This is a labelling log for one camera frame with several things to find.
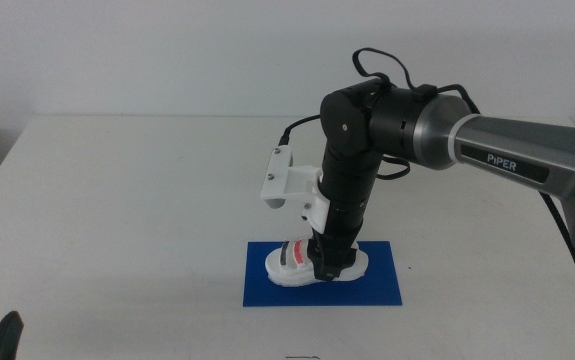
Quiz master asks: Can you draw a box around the white sandal shoe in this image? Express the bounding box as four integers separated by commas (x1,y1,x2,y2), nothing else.
264,238,370,289

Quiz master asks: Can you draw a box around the blue rectangular mat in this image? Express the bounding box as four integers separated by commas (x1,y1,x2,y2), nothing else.
242,240,404,308

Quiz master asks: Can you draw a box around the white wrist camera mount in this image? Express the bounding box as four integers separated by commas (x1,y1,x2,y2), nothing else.
260,146,329,235

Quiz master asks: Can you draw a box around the short black cable loop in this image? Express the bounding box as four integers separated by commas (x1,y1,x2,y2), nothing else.
376,154,412,182

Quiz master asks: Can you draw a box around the thin black camera cable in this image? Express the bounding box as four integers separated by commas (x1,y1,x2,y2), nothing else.
277,47,481,149

